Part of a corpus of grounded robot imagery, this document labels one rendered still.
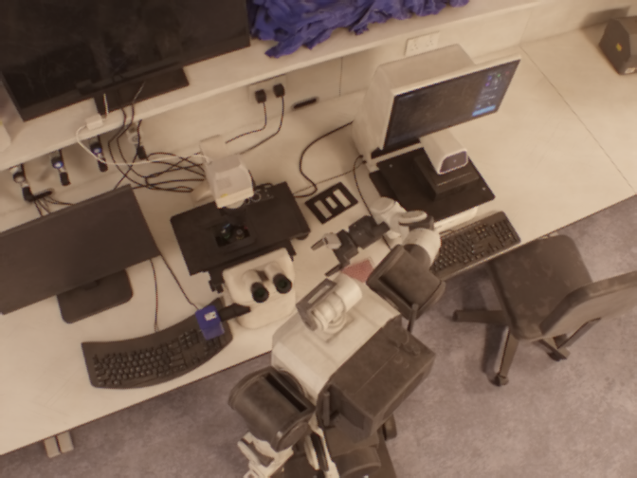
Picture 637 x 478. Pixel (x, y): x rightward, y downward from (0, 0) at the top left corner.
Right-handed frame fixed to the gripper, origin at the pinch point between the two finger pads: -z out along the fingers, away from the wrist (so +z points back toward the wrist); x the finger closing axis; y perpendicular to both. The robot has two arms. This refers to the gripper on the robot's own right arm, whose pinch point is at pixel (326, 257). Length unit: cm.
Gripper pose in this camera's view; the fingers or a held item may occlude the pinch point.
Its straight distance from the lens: 192.0
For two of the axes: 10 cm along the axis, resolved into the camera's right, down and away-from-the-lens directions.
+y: 3.8, 3.3, 8.6
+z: 8.3, -5.4, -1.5
